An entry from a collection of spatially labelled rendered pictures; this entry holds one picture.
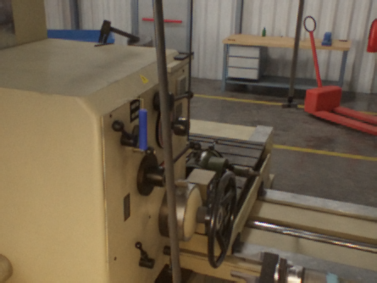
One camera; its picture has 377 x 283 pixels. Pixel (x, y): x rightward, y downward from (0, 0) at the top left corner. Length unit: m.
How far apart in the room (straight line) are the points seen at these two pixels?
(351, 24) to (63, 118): 7.97
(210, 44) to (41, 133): 8.20
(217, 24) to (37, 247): 8.06
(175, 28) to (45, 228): 8.21
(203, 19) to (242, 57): 1.37
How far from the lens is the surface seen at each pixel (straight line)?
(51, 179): 1.49
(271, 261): 1.83
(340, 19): 9.11
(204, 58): 9.59
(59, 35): 9.14
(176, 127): 1.74
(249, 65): 8.48
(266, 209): 3.29
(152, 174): 1.64
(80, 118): 1.37
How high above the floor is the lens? 2.25
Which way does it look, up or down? 21 degrees down
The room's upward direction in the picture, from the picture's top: 1 degrees clockwise
